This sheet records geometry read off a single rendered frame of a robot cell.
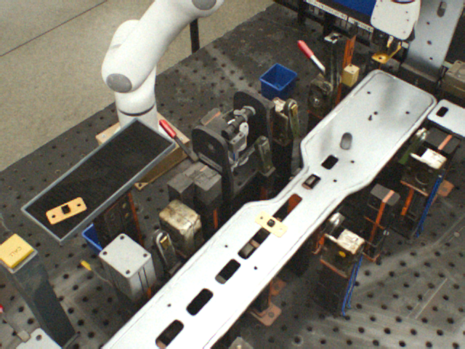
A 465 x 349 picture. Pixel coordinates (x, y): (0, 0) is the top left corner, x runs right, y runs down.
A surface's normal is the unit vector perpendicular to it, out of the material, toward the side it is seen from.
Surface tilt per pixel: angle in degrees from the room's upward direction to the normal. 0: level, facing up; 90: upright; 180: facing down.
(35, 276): 90
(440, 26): 90
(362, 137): 0
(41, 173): 0
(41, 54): 0
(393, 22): 89
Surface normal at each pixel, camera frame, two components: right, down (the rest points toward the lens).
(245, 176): -0.01, -0.61
